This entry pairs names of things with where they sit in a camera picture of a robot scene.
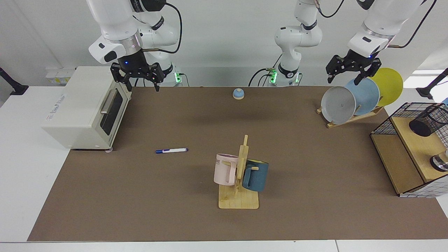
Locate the white grid mat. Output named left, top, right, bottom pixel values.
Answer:
left=399, top=178, right=448, bottom=198

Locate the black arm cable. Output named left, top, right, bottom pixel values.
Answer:
left=315, top=0, right=438, bottom=49
left=140, top=3, right=183, bottom=55

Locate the yellow plate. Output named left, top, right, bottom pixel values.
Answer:
left=367, top=68, right=404, bottom=107

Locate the wooden plate rack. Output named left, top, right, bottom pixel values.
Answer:
left=317, top=105, right=385, bottom=128

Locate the black mesh pen holder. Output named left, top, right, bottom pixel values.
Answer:
left=409, top=105, right=448, bottom=138

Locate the pink cup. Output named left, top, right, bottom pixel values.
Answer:
left=213, top=153, right=239, bottom=186

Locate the pale toaster oven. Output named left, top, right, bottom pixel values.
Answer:
left=41, top=66, right=133, bottom=152

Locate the black base cable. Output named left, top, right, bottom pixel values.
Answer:
left=248, top=54, right=282, bottom=87

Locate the silver round lid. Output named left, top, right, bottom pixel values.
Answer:
left=430, top=150, right=448, bottom=172

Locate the light blue plate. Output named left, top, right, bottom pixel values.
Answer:
left=345, top=77, right=380, bottom=116

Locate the brown table cloth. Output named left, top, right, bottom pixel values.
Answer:
left=27, top=86, right=448, bottom=242

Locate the black camera stand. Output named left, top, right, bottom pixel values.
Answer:
left=416, top=68, right=448, bottom=99
left=0, top=67, right=29, bottom=96

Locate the wire basket with wooden floor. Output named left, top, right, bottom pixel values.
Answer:
left=370, top=102, right=448, bottom=196

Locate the wooden cup stand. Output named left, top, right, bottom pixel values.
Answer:
left=218, top=135, right=259, bottom=209

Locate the grey plate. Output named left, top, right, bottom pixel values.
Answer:
left=321, top=86, right=357, bottom=125

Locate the dark teal cup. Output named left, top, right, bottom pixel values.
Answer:
left=242, top=159, right=269, bottom=192

